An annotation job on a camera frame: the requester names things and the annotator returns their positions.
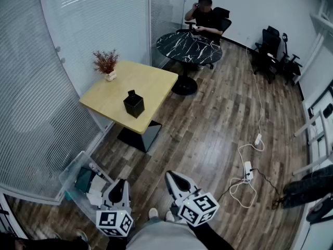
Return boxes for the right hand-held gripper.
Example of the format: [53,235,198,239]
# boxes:
[164,171,220,228]

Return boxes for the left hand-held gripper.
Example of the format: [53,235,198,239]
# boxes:
[96,179,134,237]

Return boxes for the black tissue box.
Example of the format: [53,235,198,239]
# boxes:
[123,94,145,119]

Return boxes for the person's left forearm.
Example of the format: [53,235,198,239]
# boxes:
[105,234,131,250]

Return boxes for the person's right forearm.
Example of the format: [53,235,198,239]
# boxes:
[187,222,235,250]

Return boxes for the white papers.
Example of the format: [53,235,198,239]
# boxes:
[85,175,108,206]

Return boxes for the person's blue jeans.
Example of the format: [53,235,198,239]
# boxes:
[145,216,163,227]

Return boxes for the clear plastic bin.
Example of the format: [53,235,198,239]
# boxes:
[58,151,116,225]

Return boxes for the person's grey shirt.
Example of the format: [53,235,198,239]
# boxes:
[126,221,209,250]

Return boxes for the black table base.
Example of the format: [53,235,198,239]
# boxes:
[117,120,162,153]

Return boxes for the reddish plant in white pot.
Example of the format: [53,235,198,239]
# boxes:
[92,48,120,82]

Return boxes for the black marble round table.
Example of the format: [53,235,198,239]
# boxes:
[156,32,223,96]

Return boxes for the black office chair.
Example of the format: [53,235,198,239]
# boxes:
[184,6,232,70]
[279,32,304,86]
[253,26,283,84]

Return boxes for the white power strip with cable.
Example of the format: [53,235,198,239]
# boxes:
[228,139,265,208]

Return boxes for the black cable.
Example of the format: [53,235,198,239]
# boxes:
[217,168,285,209]

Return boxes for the white metal frame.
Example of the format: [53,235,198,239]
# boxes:
[293,87,333,177]

